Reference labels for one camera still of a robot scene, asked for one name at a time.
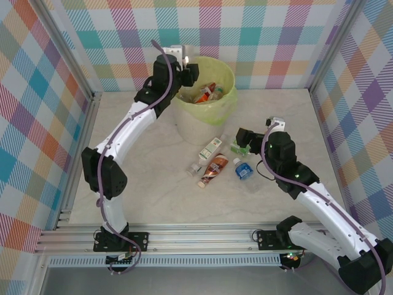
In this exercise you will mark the clear bottle green label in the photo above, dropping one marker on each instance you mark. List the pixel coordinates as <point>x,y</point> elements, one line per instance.
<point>241,149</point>

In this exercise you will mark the clear bottle blue label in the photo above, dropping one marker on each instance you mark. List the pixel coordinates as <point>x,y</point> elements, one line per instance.
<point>244,171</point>

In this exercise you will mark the cream woven waste bin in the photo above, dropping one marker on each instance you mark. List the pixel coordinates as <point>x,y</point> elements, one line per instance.
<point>196,129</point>

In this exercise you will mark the yellow-green plastic bin liner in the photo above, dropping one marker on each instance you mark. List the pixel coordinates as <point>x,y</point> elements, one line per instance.
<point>225,80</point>

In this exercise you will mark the brown chocolate drink bottle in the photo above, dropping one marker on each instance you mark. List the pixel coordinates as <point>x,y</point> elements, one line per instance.
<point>215,170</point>

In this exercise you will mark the green-white carton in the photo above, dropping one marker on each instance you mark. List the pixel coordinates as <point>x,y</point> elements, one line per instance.
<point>210,149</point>

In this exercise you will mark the small clear plastic bottle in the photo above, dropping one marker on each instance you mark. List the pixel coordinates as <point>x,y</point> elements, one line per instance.
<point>194,169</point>

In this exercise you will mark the right base electronics board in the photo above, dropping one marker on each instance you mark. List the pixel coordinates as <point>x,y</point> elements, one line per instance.
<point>291,257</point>

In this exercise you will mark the base electronics board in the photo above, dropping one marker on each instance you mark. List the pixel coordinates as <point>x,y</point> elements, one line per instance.
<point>291,257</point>
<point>119,258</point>

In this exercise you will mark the left base electronics board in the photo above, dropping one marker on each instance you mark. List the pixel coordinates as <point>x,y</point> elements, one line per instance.
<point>119,258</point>

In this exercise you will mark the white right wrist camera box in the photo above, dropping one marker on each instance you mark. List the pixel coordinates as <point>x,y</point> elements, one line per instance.
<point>276,121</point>

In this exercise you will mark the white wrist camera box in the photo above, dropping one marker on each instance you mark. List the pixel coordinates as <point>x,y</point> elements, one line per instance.
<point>175,52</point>
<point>276,121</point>

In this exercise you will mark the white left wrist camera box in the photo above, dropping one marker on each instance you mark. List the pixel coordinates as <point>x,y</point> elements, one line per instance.
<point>175,52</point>

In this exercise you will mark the aluminium left side rail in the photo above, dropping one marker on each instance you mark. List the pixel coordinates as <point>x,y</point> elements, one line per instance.
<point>89,123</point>

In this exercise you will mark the aluminium rail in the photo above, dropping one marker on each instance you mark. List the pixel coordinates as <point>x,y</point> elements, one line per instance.
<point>199,239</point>
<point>89,123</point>

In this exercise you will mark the aluminium left frame post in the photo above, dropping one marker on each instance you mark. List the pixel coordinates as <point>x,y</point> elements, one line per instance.
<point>72,52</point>

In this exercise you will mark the aluminium frame post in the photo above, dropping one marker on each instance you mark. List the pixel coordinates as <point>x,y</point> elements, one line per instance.
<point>336,46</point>
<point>72,52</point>

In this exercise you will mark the aluminium right frame post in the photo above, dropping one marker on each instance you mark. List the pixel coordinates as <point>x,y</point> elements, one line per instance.
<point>336,46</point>

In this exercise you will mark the aluminium front rail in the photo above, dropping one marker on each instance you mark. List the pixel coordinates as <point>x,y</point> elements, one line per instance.
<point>199,239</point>

